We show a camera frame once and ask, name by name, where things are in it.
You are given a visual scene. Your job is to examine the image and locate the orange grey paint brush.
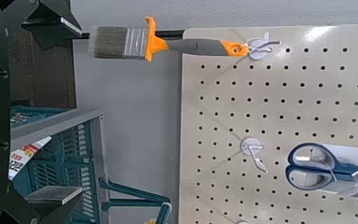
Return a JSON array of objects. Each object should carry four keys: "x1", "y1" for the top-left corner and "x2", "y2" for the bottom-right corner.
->
[{"x1": 88, "y1": 16, "x2": 250, "y2": 63}]

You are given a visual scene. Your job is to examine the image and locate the beige pegboard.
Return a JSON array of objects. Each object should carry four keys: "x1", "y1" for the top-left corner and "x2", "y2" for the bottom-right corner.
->
[{"x1": 177, "y1": 22, "x2": 358, "y2": 224}]

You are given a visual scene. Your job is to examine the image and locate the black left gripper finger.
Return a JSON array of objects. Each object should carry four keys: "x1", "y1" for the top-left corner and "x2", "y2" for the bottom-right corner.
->
[
  {"x1": 23, "y1": 185, "x2": 84, "y2": 224},
  {"x1": 21, "y1": 0, "x2": 83, "y2": 51}
]

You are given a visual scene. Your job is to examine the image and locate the blue handled scissors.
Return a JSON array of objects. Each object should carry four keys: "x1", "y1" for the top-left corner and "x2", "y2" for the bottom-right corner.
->
[{"x1": 284, "y1": 142, "x2": 358, "y2": 200}]

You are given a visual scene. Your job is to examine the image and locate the black stand pole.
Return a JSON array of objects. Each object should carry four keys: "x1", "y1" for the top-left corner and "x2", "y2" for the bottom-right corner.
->
[{"x1": 81, "y1": 29, "x2": 186, "y2": 40}]

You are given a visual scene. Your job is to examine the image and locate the teal crate handle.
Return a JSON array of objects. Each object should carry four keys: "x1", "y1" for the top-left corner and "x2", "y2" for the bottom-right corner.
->
[{"x1": 97, "y1": 176, "x2": 172, "y2": 224}]

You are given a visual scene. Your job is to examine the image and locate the red white product package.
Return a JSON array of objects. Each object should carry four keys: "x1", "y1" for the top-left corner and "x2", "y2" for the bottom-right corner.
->
[{"x1": 8, "y1": 135, "x2": 53, "y2": 181}]

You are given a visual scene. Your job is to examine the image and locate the teal plastic crate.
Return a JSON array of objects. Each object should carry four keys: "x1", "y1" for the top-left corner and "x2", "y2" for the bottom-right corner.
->
[{"x1": 9, "y1": 105, "x2": 111, "y2": 224}]

